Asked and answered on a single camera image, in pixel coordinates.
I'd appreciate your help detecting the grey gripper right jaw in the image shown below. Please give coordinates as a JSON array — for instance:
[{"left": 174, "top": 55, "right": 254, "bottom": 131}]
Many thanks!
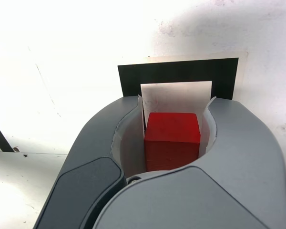
[{"left": 94, "top": 95, "right": 286, "bottom": 229}]

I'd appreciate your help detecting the red cube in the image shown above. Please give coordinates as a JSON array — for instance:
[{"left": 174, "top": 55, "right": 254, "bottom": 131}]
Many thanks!
[{"left": 143, "top": 112, "right": 202, "bottom": 172}]

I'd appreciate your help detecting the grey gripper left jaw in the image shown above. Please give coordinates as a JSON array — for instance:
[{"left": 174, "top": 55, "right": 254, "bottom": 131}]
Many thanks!
[{"left": 34, "top": 94, "right": 148, "bottom": 229}]

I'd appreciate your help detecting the black tape square outline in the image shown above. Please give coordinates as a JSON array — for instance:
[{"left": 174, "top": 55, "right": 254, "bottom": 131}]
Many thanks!
[{"left": 117, "top": 57, "right": 239, "bottom": 101}]

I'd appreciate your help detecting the black tape strip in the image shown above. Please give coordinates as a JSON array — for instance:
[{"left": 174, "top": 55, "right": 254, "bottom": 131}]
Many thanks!
[{"left": 0, "top": 115, "right": 16, "bottom": 153}]

